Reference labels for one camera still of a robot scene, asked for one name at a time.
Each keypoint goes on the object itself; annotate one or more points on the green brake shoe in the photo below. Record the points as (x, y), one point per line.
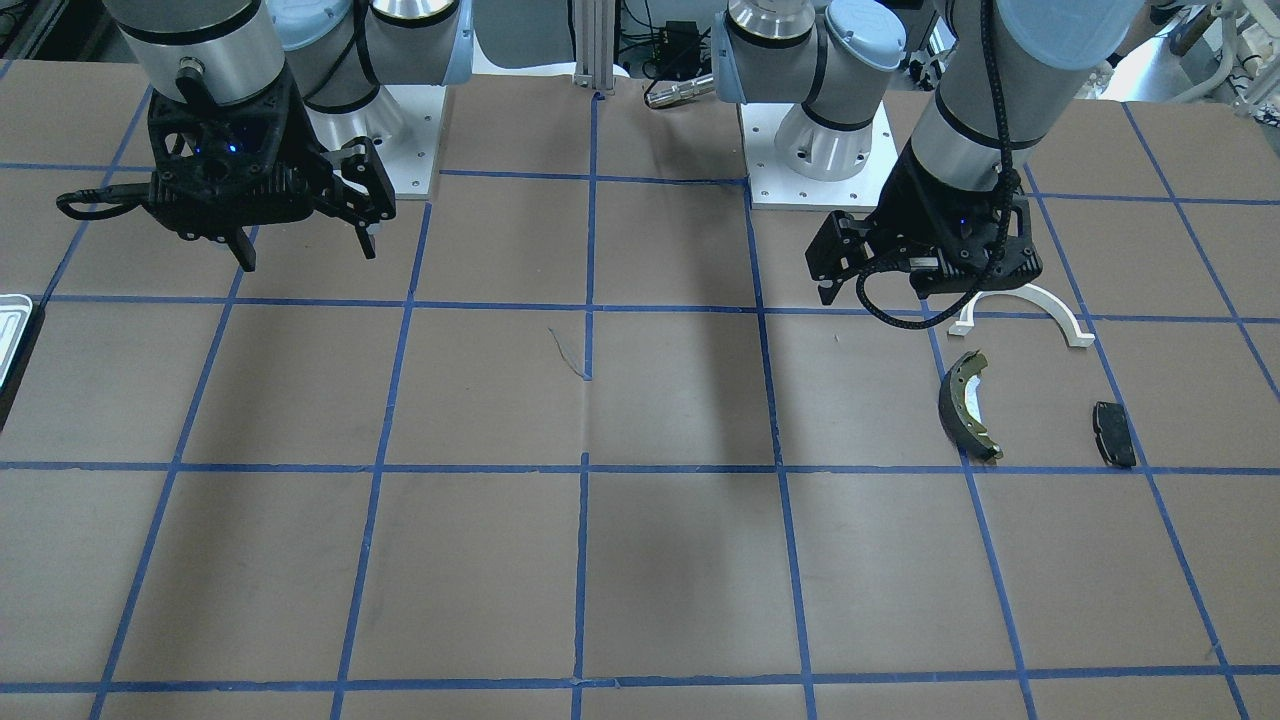
(959, 409)

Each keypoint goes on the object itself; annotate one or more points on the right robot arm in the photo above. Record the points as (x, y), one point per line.
(218, 53)

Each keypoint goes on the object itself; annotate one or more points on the white curved plastic part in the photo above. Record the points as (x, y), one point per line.
(1073, 332)

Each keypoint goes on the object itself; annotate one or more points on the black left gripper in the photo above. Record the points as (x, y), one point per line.
(908, 212)

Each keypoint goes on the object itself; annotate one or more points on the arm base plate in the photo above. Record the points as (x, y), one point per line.
(796, 164)
(405, 150)

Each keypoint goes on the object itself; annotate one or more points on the aluminium frame post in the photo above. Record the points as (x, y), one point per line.
(595, 26)

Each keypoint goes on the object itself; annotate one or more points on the silver metal tray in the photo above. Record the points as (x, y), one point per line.
(17, 311)

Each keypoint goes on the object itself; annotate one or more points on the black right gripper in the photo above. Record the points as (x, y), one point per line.
(352, 182)

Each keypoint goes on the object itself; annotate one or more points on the black brake pad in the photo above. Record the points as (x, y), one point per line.
(1113, 435)

